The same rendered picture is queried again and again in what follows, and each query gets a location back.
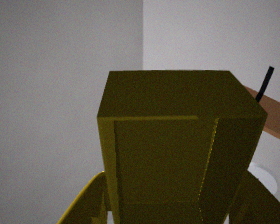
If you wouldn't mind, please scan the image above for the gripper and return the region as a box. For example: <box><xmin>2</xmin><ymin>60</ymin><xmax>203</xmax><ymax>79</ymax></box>
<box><xmin>57</xmin><ymin>170</ymin><xmax>280</xmax><ymax>224</ymax></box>

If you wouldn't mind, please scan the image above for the yellow box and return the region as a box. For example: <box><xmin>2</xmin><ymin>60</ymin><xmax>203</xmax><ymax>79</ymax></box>
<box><xmin>97</xmin><ymin>70</ymin><xmax>268</xmax><ymax>224</ymax></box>

